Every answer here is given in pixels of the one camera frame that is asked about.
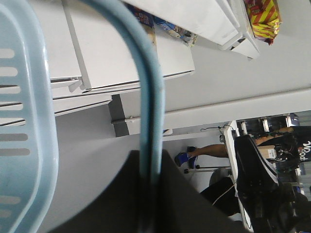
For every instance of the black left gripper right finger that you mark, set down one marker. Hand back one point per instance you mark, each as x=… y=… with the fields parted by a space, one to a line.
x=181 y=209

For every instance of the white desk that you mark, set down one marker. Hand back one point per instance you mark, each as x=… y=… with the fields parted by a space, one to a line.
x=229 y=131

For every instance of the person in orange shirt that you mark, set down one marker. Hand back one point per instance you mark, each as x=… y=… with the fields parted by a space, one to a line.
x=192 y=153

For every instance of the seated person white shirt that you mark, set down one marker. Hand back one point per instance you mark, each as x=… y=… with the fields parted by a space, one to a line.
x=221 y=192

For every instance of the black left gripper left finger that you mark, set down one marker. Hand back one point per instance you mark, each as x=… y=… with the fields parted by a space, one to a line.
x=115 y=210

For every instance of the white drinks shelving unit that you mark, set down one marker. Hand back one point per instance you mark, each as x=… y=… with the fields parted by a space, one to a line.
x=96 y=49

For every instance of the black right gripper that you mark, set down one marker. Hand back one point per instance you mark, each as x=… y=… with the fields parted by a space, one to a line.
x=271 y=207

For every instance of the light blue plastic basket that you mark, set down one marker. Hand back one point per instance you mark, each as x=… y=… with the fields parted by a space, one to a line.
x=29 y=153

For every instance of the red yellow striped snack bag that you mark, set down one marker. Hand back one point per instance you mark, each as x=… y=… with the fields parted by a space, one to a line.
x=265 y=19

